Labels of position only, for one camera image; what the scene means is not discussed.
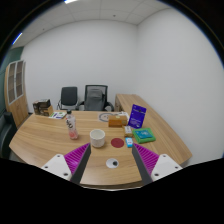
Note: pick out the dark armchair at left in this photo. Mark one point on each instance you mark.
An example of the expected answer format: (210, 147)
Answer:
(7, 131)

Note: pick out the green book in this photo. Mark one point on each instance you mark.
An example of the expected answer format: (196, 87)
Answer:
(143, 135)

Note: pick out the wooden cabinet with glass doors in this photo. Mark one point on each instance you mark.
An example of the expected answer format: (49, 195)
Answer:
(14, 91)

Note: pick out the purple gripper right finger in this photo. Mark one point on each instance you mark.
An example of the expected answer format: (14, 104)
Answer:
(152, 166)

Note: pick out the black office chair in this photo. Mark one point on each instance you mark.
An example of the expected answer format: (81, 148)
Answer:
(69, 97)

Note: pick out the round patterned mat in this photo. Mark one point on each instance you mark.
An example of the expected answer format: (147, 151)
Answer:
(104, 117)

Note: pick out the white ceramic cup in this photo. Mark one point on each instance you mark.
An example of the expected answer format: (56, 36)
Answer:
(97, 138)

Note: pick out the grey mesh office chair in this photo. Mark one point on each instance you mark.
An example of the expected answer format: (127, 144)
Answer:
(95, 98)

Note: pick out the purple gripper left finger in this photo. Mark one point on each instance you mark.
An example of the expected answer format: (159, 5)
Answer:
(70, 166)

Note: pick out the dark red round coaster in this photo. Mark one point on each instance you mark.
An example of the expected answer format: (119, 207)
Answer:
(117, 142)

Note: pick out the brown wooden tissue box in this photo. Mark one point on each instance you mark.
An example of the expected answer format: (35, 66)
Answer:
(117, 120)

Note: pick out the small brown box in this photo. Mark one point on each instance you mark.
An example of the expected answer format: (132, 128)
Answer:
(128, 131)

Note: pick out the clear plastic water bottle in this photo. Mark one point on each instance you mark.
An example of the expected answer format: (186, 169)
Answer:
(71, 124)

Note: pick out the purple standing booklet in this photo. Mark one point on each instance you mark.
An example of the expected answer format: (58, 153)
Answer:
(137, 116)

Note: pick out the small blue card box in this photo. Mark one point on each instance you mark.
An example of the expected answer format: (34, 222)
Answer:
(129, 142)

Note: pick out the green white leaflet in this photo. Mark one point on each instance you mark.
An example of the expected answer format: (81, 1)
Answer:
(58, 115)

